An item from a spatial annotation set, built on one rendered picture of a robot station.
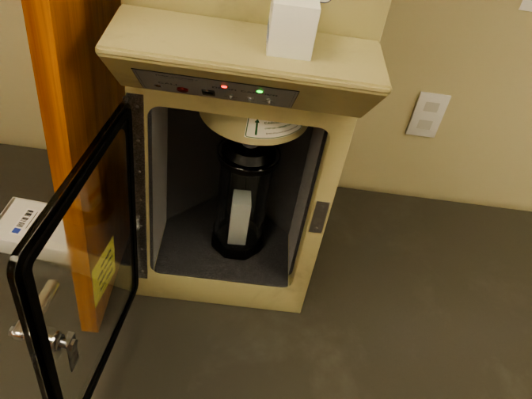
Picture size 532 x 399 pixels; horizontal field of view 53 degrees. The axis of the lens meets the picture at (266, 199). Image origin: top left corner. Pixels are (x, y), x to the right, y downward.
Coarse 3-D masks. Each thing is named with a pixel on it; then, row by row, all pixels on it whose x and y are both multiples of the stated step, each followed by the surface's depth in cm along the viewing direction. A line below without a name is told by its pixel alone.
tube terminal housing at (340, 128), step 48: (144, 0) 65; (192, 0) 64; (240, 0) 64; (336, 0) 64; (384, 0) 63; (144, 96) 73; (192, 96) 73; (336, 144) 77; (288, 240) 108; (144, 288) 101; (192, 288) 101; (240, 288) 100; (288, 288) 100
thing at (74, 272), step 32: (96, 192) 66; (32, 224) 53; (64, 224) 59; (96, 224) 69; (128, 224) 84; (64, 256) 61; (96, 256) 72; (128, 256) 87; (64, 288) 63; (96, 288) 74; (128, 288) 92; (64, 320) 65; (96, 320) 78; (32, 352) 58; (64, 352) 67; (96, 352) 81; (64, 384) 70
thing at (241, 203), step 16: (224, 160) 88; (224, 176) 91; (240, 176) 89; (256, 176) 88; (224, 192) 93; (240, 192) 91; (256, 192) 92; (224, 208) 96; (240, 208) 94; (256, 208) 95; (224, 224) 98; (240, 224) 96; (256, 224) 98; (224, 240) 100; (240, 240) 99; (256, 240) 102
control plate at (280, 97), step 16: (144, 80) 65; (160, 80) 64; (176, 80) 63; (192, 80) 62; (208, 80) 61; (208, 96) 69; (224, 96) 68; (240, 96) 67; (256, 96) 66; (272, 96) 65; (288, 96) 64
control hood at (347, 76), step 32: (128, 32) 59; (160, 32) 60; (192, 32) 61; (224, 32) 63; (256, 32) 64; (320, 32) 66; (128, 64) 59; (160, 64) 58; (192, 64) 57; (224, 64) 57; (256, 64) 58; (288, 64) 59; (320, 64) 60; (352, 64) 61; (384, 64) 62; (320, 96) 63; (352, 96) 61; (384, 96) 59
